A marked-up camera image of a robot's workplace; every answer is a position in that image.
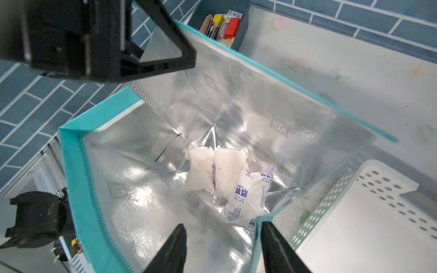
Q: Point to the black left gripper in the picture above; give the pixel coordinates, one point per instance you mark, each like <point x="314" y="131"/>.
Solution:
<point x="77" y="40"/>

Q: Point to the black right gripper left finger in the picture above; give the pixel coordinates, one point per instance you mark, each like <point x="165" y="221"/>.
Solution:
<point x="172" y="255"/>

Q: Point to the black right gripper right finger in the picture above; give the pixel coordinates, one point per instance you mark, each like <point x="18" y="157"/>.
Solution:
<point x="279" y="257"/>

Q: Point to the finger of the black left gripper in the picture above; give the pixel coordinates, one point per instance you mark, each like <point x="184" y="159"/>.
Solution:
<point x="167" y="51"/>

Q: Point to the white printed ice pack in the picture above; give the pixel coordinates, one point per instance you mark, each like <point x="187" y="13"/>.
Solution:
<point x="247" y="200"/>

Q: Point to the plain white ice pack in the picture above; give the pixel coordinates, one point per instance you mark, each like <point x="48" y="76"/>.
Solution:
<point x="201" y="167"/>
<point x="228" y="165"/>

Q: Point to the teal insulated delivery bag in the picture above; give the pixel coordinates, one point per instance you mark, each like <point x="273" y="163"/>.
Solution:
<point x="125" y="163"/>

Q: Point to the brown cardboard box in bin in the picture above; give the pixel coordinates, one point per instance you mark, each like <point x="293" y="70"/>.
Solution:
<point x="206" y="24"/>

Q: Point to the white perforated plastic basket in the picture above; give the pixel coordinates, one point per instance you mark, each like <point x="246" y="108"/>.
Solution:
<point x="374" y="220"/>

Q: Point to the yellow block in bin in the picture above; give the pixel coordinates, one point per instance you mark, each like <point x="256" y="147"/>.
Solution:
<point x="218" y="19"/>

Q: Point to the red box in bin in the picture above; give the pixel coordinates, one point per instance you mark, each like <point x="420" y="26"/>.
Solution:
<point x="232" y="28"/>

